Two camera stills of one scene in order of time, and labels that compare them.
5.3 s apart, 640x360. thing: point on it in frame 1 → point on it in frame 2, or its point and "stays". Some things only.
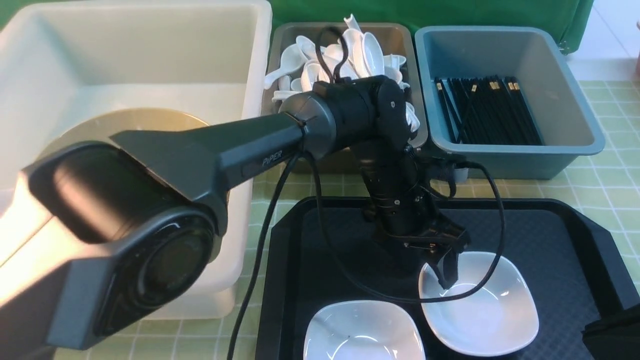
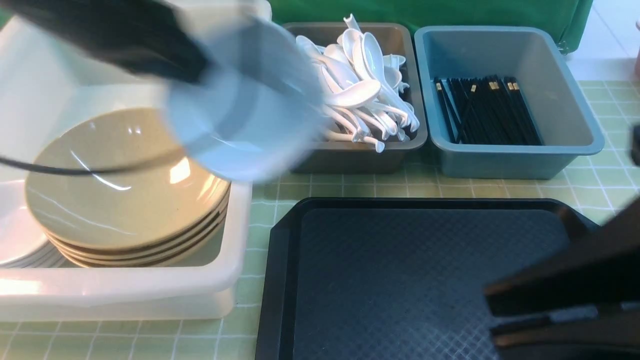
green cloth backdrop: x=568 y=18 stays
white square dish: x=363 y=329 → x=262 y=108
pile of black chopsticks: x=490 y=110 stays
